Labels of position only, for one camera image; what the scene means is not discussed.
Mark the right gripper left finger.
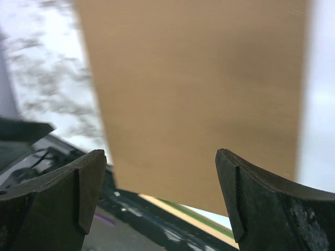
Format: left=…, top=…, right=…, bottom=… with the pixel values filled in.
left=1, top=150, right=106, bottom=251

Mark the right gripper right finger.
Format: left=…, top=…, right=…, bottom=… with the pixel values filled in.
left=215, top=149, right=334, bottom=250

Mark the green and wood picture frame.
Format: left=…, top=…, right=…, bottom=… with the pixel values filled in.
left=139, top=194, right=239, bottom=250

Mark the brown frame backing board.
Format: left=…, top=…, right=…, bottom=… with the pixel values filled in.
left=75, top=0, right=309, bottom=215

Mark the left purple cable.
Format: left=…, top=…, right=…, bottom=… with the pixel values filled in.
left=93, top=213, right=116, bottom=227

